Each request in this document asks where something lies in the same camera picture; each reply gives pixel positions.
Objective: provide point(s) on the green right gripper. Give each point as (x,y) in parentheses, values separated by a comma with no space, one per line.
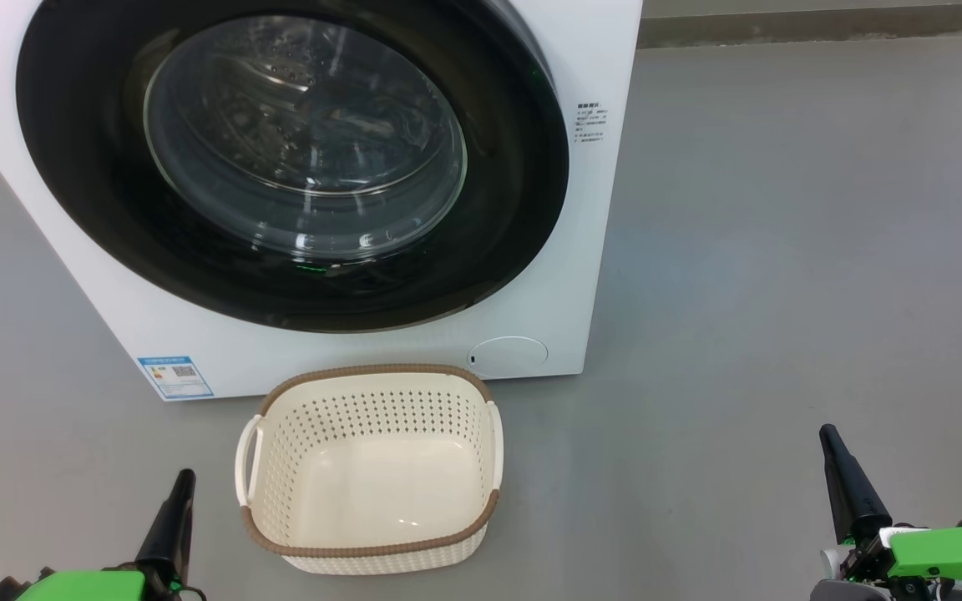
(949,555)

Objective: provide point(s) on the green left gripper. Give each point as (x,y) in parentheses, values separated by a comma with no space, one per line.
(88,587)

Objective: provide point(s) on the black round glass washer door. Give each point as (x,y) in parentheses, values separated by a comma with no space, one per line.
(72,167)

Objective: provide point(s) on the white front-load washing machine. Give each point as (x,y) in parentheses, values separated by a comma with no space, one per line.
(598,250)

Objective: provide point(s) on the blue energy label sticker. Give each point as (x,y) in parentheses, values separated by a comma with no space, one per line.
(174,377)

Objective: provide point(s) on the cream perforated laundry basket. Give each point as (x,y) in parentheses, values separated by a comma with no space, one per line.
(381,492)

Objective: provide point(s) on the round white filter cover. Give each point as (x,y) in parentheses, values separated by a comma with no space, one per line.
(508,355)

